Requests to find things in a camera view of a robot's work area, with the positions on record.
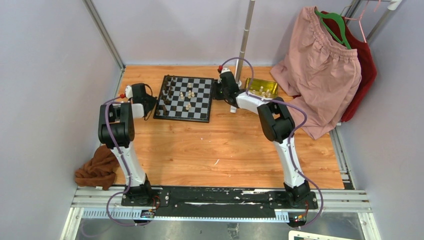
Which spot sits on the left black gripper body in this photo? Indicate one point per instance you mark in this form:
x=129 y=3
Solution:
x=150 y=101

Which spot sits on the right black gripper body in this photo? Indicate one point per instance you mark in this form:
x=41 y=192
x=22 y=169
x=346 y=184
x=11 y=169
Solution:
x=220 y=93

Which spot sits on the black white chess board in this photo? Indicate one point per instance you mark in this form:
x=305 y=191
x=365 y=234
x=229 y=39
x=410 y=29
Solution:
x=170 y=107

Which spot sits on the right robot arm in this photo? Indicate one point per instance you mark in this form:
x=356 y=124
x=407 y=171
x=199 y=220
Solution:
x=277 y=126

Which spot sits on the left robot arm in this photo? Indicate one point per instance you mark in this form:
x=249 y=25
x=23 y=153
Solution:
x=116 y=130

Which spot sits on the silver rack pole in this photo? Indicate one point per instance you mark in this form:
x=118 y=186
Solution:
x=244 y=41

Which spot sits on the yellow metal tin tray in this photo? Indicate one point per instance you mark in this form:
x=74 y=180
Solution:
x=262 y=88

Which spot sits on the brown crumpled cloth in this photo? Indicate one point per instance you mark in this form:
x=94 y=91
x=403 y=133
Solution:
x=99 y=171

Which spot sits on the pink hanging garment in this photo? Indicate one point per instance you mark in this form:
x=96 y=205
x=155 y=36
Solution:
x=320 y=74

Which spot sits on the red hanging garment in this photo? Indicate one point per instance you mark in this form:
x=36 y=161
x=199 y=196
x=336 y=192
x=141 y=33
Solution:
x=368 y=73

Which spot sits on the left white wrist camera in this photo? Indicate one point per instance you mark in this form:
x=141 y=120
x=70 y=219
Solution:
x=128 y=93

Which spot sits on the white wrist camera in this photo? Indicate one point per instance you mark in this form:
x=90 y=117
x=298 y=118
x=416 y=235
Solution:
x=221 y=69
x=128 y=93

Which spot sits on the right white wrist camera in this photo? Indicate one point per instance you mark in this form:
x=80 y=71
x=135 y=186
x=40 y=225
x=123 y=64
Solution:
x=221 y=69

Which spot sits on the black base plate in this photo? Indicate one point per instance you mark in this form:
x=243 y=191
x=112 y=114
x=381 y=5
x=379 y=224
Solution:
x=222 y=202

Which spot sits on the pink wire hanger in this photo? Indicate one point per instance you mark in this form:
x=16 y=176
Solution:
x=354 y=13

